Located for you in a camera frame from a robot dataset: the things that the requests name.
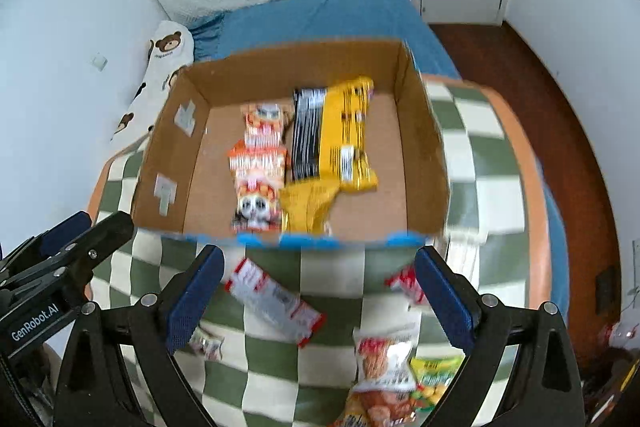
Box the blue bed sheet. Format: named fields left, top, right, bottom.
left=188, top=0, right=572, bottom=323

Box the white oat cookie packet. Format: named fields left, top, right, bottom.
left=352, top=324, right=419, bottom=392

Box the yellow noodle packet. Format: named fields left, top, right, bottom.
left=318, top=77, right=378, bottom=192

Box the green fruit candy packet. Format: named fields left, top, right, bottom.
left=410, top=357, right=464, bottom=412

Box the blue green cardboard box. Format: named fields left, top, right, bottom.
left=130, top=37, right=452, bottom=251

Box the black noodle packet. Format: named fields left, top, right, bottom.
left=291, top=88, right=328, bottom=181

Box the brown snack packet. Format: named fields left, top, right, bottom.
left=330, top=387, right=416, bottom=427

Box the red white long snack packet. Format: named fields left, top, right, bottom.
left=224, top=257, right=326, bottom=348

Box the bear print pillow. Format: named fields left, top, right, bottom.
left=111, top=20, right=194, bottom=150

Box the orange sunflower seed bag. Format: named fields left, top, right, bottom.
left=241, top=102, right=294, bottom=148

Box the pale green snack packet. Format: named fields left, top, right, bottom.
left=188, top=326, right=224, bottom=361

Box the yellow hotpot seasoning packet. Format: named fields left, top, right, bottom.
left=279, top=179, right=341, bottom=235

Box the green white checkered blanket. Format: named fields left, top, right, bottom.
left=91, top=65, right=551, bottom=426

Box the orange panda snack bag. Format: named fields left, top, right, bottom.
left=228, top=140, right=288, bottom=233

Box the small red sauce packet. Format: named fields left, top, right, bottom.
left=384, top=265, right=428, bottom=306

